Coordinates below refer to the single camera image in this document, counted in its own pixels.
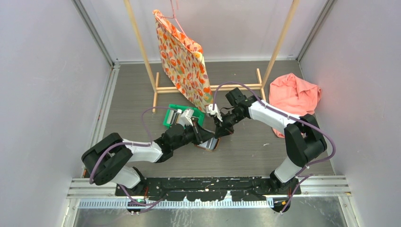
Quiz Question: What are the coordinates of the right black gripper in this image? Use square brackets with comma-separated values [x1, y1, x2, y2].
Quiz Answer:
[213, 109, 245, 139]

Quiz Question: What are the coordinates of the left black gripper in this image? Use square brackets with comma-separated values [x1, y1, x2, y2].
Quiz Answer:
[172, 121, 214, 150]

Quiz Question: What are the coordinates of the brown leather card holder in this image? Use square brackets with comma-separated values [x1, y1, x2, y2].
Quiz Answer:
[194, 136, 220, 152]

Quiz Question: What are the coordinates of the green plastic card bin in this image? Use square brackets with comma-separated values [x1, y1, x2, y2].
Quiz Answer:
[163, 104, 205, 128]

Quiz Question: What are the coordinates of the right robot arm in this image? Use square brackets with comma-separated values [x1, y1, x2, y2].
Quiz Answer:
[206, 87, 327, 194]

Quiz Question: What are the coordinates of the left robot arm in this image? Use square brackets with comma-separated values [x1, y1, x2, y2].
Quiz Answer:
[81, 122, 214, 196]

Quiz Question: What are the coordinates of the stack of credit cards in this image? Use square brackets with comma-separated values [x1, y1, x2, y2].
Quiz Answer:
[166, 110, 183, 126]

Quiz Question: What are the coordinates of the wooden clothes rack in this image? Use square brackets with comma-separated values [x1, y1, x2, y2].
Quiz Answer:
[122, 0, 301, 113]

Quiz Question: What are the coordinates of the floral fabric bag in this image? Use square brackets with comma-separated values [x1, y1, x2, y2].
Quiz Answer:
[153, 9, 213, 112]

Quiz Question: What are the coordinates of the pink crumpled cloth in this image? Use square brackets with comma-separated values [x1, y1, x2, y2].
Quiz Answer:
[269, 73, 323, 139]

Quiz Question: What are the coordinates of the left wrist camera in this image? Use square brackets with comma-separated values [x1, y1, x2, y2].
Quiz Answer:
[177, 109, 194, 126]

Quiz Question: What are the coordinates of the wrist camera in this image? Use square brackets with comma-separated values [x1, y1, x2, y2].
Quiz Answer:
[177, 109, 194, 126]
[206, 104, 223, 122]

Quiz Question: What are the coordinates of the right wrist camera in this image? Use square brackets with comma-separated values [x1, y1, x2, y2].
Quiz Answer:
[206, 104, 223, 122]

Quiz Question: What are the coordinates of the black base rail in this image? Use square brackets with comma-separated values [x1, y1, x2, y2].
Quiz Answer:
[115, 176, 301, 201]

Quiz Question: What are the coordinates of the pink wire hanger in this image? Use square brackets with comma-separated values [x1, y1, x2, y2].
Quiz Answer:
[159, 0, 202, 52]

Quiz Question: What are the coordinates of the aluminium frame rail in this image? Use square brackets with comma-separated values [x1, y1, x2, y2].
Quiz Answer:
[67, 175, 351, 211]

